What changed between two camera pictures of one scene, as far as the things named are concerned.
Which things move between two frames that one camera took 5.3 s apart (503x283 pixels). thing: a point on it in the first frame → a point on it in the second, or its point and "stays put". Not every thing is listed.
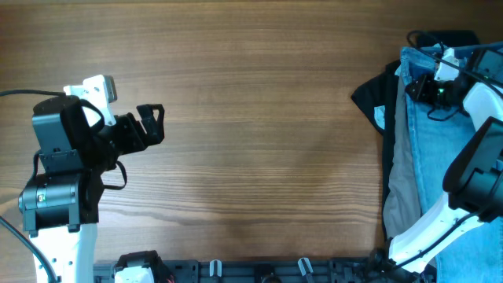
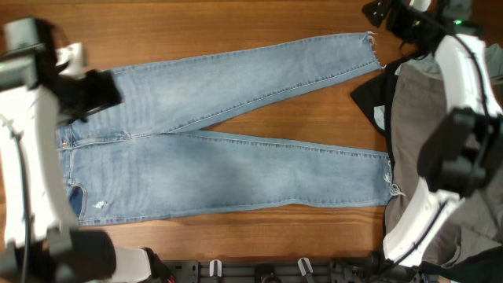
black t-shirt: x=375 y=100 stays put
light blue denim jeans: x=475 y=258 → x=123 y=163
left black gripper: x=152 y=127 → x=104 y=94
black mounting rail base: x=377 y=270 stays put
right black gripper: x=424 y=90 → x=396 y=20
